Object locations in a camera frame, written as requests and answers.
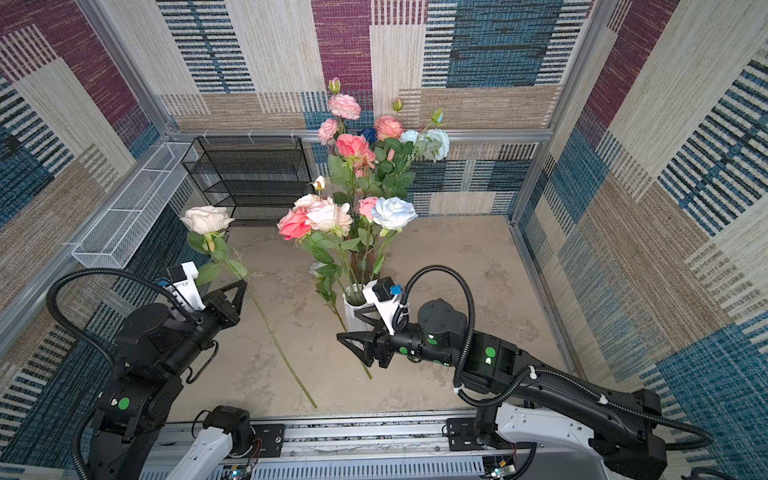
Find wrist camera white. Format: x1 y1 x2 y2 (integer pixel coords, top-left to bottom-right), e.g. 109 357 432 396
363 277 408 335
157 262 205 312

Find cream white rose stem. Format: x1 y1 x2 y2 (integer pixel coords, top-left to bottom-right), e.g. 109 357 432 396
180 205 318 409

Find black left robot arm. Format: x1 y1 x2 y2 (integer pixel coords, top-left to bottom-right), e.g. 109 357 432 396
80 280 247 479

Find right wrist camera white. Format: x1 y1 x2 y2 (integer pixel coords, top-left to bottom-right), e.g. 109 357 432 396
363 277 408 335

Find coral pink rose stem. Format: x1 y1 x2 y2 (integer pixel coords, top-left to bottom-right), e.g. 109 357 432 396
277 202 318 261

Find pink rose stem with bud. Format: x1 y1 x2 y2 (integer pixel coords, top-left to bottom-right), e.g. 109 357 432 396
374 115 404 141

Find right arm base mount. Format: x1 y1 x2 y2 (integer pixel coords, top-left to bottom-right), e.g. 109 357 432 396
441 406 536 451

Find black wire mesh shelf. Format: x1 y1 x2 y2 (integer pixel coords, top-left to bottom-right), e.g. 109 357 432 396
181 136 314 226

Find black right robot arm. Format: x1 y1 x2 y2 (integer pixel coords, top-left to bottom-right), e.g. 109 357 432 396
337 299 668 479

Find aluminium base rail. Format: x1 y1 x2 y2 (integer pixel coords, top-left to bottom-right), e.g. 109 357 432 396
140 410 541 480

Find eucalyptus and pale flower stem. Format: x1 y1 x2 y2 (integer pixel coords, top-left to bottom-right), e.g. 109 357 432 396
399 108 450 163

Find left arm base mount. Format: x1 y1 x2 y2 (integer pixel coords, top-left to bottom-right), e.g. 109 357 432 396
196 405 286 461

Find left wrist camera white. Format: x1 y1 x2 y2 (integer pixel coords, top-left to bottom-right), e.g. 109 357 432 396
157 262 205 312

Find cream double rose stem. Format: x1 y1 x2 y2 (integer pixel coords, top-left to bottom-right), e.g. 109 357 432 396
278 175 359 295

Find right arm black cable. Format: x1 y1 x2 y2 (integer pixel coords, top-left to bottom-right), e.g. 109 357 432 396
392 264 715 451

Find white ribbed ceramic vase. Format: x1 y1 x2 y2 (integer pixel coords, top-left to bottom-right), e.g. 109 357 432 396
343 284 377 332

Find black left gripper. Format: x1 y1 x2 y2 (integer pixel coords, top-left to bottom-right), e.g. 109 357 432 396
164 277 245 379

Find pink carnation stem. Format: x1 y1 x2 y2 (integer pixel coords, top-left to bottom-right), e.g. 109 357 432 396
317 77 362 146

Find large pale pink rose stem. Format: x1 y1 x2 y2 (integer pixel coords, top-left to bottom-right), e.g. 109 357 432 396
354 197 378 246

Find large blush rose stem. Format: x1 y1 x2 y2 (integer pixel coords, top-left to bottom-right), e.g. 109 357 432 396
304 197 361 292

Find red ribbed glass vase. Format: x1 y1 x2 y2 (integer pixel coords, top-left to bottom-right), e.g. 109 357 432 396
350 250 379 285

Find white wire mesh tray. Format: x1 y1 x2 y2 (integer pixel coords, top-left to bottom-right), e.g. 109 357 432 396
72 142 189 269

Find magenta rose stem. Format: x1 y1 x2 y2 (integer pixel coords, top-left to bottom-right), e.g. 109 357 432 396
335 134 377 178

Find blue artificial rose stem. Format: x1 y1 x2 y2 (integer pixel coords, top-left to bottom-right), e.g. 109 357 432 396
359 128 378 144

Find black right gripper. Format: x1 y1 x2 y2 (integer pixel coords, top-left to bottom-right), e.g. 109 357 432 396
338 305 458 369

